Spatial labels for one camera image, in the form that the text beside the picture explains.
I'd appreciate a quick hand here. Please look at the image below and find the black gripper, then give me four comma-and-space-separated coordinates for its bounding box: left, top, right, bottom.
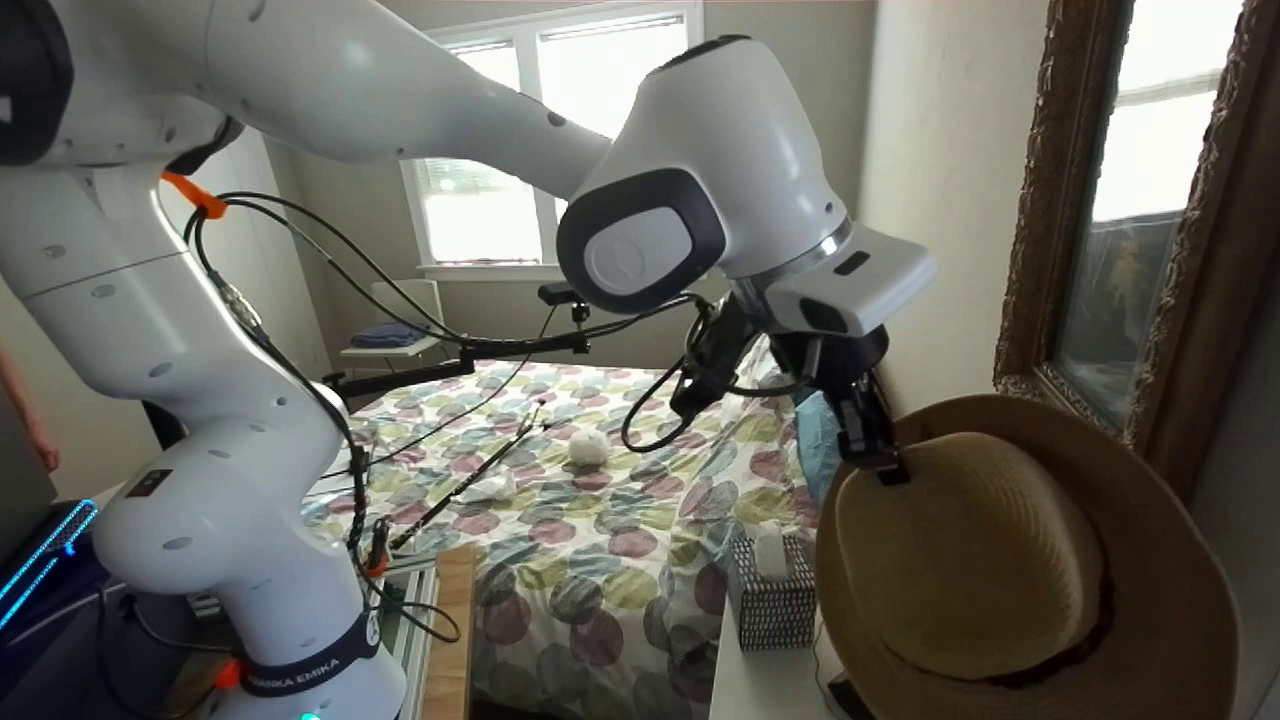
769, 325, 920, 489

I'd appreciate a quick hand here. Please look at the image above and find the tan straw hat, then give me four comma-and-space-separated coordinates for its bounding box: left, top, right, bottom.
813, 391, 1250, 720

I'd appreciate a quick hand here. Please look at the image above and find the blue pillow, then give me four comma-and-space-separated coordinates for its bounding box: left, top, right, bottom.
792, 389, 849, 505

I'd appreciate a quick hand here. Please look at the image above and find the black white patterned tissue box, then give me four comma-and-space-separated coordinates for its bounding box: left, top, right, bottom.
736, 534, 821, 652

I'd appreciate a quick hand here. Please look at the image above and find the white nightstand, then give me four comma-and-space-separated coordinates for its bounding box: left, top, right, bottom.
704, 596, 857, 720

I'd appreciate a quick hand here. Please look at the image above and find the white ball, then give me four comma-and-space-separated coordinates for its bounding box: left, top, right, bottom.
564, 427, 618, 475

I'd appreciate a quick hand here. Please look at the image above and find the white framed window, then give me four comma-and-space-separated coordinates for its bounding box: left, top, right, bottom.
398, 0, 710, 284

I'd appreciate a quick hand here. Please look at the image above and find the light wooden board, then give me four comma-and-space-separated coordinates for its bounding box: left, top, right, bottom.
434, 544, 479, 720

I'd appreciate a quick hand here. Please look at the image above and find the white small table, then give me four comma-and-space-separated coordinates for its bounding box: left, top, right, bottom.
331, 332, 449, 389

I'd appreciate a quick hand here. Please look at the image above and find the blue folded cloth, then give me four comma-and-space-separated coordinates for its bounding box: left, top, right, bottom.
350, 321, 434, 351

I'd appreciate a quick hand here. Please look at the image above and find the black box with blue light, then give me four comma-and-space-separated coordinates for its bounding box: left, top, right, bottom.
0, 498, 113, 720

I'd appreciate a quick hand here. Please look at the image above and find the small black camera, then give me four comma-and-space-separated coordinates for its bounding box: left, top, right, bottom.
536, 275, 591, 338

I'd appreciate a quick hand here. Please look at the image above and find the gold ornate picture frame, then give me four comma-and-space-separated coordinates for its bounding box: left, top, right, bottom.
994, 0, 1280, 505

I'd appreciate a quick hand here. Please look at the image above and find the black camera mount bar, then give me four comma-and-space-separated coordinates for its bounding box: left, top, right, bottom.
320, 327, 598, 402

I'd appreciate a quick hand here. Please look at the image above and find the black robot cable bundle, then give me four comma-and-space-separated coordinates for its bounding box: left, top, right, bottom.
177, 184, 734, 644

